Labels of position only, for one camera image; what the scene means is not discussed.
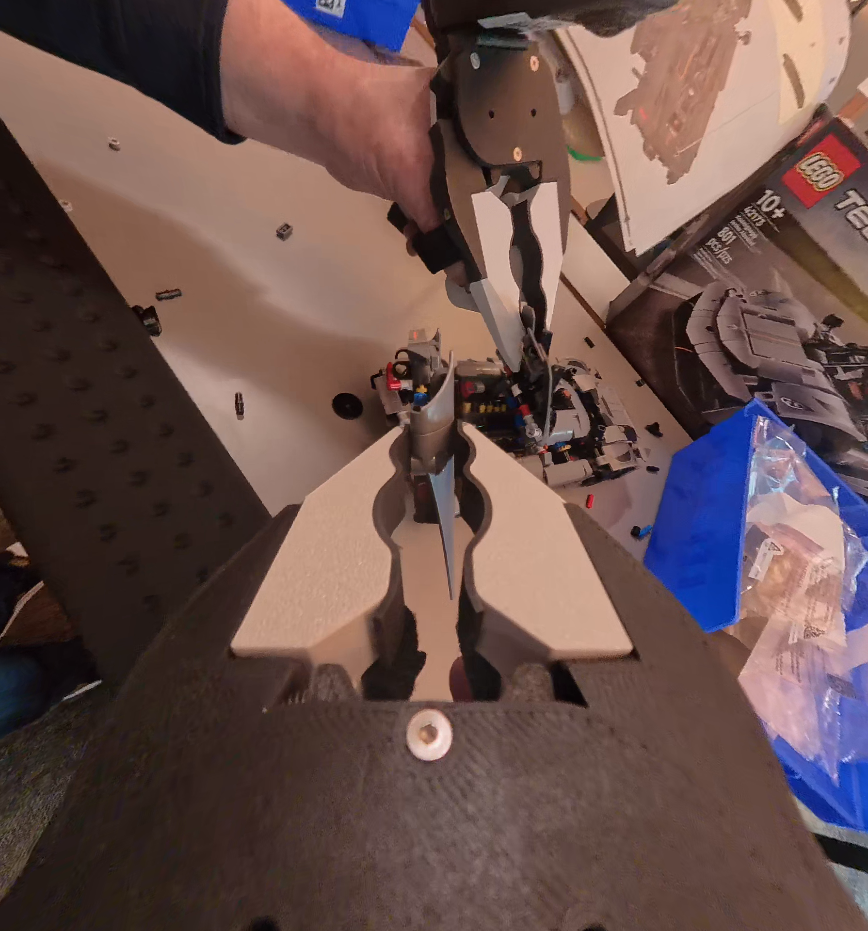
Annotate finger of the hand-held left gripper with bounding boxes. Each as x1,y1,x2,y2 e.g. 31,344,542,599
508,178,564,350
466,189,533,375

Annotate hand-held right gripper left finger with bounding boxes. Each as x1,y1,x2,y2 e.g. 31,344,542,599
230,425,424,701

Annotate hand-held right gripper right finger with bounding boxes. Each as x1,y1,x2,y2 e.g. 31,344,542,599
454,420,637,699

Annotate partly built lego car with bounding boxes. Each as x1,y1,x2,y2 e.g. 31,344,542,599
452,305,646,488

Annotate grey lego door panel assembly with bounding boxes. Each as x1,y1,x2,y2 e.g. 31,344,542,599
372,327,475,601

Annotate person's left forearm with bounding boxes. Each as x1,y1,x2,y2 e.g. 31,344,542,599
0,0,282,146

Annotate dark lego set box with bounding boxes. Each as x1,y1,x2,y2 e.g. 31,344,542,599
607,105,868,525

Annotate person's left hand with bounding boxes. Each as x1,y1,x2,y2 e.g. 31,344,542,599
274,22,479,292

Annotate white instruction booklet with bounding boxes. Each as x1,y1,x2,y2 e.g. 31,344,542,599
550,0,853,256

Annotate blue plastic bin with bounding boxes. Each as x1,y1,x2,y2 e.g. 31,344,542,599
643,396,868,834

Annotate blue bin with white label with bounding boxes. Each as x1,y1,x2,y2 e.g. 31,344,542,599
281,0,422,53

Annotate clear plastic parts bags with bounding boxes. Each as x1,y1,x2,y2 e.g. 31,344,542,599
736,415,868,787

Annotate black perforated metal panel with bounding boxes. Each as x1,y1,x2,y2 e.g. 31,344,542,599
0,73,273,688

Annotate dark shoe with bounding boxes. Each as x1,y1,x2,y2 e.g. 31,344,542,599
0,546,79,656

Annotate person's leg in jeans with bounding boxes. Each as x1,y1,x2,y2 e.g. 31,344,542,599
0,640,104,750

